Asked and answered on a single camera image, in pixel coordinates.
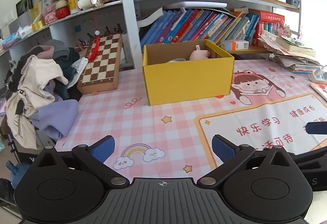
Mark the row of colourful books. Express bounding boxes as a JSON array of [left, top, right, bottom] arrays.
[[138, 7, 290, 48]]

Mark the pile of clothes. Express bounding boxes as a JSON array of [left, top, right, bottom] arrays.
[[6, 40, 88, 149]]

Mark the white orange small box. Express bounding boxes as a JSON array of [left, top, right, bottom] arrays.
[[220, 40, 249, 51]]

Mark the wooden chessboard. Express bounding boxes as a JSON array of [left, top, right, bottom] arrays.
[[77, 34, 122, 94]]

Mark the pink plush pig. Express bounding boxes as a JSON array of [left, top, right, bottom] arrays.
[[189, 45, 211, 61]]

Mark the red tassel charm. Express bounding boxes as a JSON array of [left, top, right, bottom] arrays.
[[88, 12, 100, 61]]

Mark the white bookshelf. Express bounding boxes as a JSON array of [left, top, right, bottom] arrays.
[[1, 0, 300, 69]]

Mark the yellow cardboard box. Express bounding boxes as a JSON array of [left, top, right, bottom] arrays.
[[142, 40, 234, 106]]

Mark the stack of papers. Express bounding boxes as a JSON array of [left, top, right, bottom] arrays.
[[258, 30, 321, 74]]

